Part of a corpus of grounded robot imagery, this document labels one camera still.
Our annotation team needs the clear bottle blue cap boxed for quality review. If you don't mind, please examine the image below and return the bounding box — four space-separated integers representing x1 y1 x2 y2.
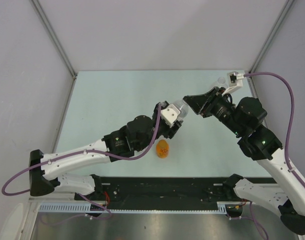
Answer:
172 99 189 121

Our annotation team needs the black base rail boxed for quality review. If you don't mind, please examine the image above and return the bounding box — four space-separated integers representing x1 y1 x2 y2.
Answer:
86 177 247 211

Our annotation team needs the left aluminium frame post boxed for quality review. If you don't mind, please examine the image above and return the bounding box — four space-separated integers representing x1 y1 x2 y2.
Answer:
29 0 77 79

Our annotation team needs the right aluminium frame post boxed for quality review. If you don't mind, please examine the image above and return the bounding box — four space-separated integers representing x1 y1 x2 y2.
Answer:
248 0 297 73

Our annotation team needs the grey cable duct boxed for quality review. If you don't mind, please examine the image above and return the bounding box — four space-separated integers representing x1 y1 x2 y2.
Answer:
39 202 230 215

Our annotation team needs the large clear bottle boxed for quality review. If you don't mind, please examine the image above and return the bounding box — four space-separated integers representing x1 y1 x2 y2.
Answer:
212 77 229 89

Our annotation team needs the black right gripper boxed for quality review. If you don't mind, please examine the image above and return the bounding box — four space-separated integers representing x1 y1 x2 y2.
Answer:
183 86 244 137

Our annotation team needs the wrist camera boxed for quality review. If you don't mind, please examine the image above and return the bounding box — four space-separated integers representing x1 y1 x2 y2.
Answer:
222 71 245 96
160 103 180 128

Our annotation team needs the orange juice bottle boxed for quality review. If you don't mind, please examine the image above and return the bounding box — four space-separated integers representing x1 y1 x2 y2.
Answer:
156 139 170 159

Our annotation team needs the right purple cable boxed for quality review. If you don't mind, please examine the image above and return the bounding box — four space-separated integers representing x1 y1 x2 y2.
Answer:
243 71 305 196

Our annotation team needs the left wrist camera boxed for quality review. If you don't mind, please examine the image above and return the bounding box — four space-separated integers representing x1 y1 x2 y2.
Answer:
160 103 180 128

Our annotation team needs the purple cable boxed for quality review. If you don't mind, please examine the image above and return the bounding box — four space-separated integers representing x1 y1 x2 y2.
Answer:
1 103 162 196
243 71 305 196

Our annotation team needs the aluminium frame post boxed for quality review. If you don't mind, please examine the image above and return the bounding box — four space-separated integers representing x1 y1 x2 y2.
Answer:
248 0 297 73
29 0 77 79

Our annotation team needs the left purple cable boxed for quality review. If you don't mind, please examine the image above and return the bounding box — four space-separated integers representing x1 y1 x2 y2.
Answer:
1 103 162 196

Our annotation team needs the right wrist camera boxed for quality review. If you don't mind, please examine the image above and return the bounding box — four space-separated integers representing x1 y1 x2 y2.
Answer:
222 71 245 96

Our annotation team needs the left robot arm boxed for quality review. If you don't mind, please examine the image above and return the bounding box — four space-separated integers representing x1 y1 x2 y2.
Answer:
29 100 188 200

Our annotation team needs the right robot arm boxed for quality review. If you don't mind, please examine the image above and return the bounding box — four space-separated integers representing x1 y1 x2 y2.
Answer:
183 87 305 236

